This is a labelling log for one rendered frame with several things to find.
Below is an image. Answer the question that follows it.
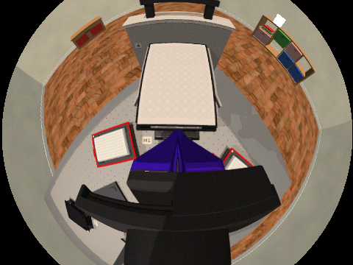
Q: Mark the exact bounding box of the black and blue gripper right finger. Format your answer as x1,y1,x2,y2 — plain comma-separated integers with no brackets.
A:
178,130,225,172

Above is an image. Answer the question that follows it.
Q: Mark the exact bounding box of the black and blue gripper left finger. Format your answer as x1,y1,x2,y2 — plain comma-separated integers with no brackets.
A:
130,130,178,172

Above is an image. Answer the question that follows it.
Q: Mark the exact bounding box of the black microplate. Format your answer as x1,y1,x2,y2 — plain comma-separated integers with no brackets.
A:
154,130,199,141

